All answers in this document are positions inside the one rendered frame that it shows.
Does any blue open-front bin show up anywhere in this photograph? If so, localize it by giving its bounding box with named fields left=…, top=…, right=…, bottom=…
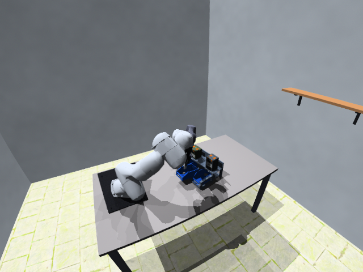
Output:
left=192, top=168, right=211, bottom=185
left=176, top=164, right=199, bottom=181
left=187, top=159, right=197, bottom=167

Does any dark grey shelf rack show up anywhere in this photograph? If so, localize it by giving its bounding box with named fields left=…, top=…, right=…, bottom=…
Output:
left=189, top=149, right=224, bottom=190

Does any black tool case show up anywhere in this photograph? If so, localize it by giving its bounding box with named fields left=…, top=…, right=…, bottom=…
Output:
left=206, top=154, right=219, bottom=171

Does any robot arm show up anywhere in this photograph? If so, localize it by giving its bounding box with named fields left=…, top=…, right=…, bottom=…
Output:
left=111, top=125, right=196, bottom=201

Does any dark green tool case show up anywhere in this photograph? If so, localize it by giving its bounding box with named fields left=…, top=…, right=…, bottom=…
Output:
left=191, top=145, right=202, bottom=159

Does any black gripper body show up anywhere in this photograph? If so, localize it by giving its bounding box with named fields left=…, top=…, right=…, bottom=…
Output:
left=185, top=147, right=193, bottom=156

